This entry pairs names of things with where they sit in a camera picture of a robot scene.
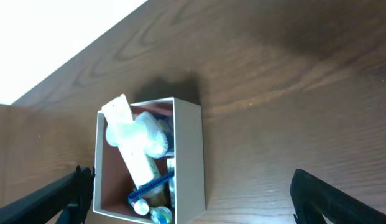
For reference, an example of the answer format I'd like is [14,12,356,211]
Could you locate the blue disposable razor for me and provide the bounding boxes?
[127,171,175,204]

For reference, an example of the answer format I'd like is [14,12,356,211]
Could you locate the clear pump bottle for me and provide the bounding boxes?
[105,111,175,159]

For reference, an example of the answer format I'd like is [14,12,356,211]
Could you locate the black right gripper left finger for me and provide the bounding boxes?
[0,166,95,223]

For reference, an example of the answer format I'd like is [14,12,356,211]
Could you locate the white cardboard box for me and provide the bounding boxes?
[92,97,206,224]

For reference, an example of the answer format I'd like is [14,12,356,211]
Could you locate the white cream tube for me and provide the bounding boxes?
[101,94,160,188]

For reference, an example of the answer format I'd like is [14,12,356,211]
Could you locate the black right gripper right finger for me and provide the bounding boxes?
[290,169,386,224]

